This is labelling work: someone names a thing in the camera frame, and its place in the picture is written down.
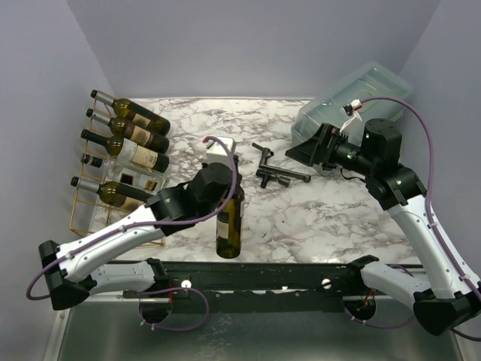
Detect clear square glass bottle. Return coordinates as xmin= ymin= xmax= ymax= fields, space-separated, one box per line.
xmin=80 ymin=153 xmax=168 ymax=195

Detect green wine bottle white label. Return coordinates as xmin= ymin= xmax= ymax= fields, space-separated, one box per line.
xmin=80 ymin=129 xmax=170 ymax=173

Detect green wine bottle brown label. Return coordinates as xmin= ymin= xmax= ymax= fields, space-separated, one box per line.
xmin=86 ymin=108 xmax=170 ymax=153

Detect green wine bottle silver neck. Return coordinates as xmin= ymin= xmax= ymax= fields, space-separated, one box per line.
xmin=90 ymin=89 xmax=171 ymax=136

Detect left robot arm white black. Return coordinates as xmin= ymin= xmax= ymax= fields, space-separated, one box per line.
xmin=38 ymin=162 xmax=238 ymax=311

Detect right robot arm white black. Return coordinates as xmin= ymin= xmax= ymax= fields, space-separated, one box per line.
xmin=285 ymin=119 xmax=480 ymax=335

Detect dark metal lever corkscrew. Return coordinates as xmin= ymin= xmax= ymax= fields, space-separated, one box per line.
xmin=252 ymin=142 xmax=311 ymax=183

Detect clear plastic storage box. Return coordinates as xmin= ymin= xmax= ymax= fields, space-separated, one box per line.
xmin=291 ymin=61 xmax=413 ymax=146

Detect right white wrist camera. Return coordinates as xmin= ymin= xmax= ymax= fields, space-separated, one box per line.
xmin=340 ymin=99 xmax=362 ymax=133

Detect black T-handle corkscrew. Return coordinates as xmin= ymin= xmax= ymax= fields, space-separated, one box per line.
xmin=256 ymin=168 xmax=291 ymax=189

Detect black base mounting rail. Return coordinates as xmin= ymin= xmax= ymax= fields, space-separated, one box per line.
xmin=77 ymin=259 xmax=422 ymax=315

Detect gold wire wine rack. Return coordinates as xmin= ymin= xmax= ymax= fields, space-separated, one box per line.
xmin=69 ymin=100 xmax=129 ymax=235

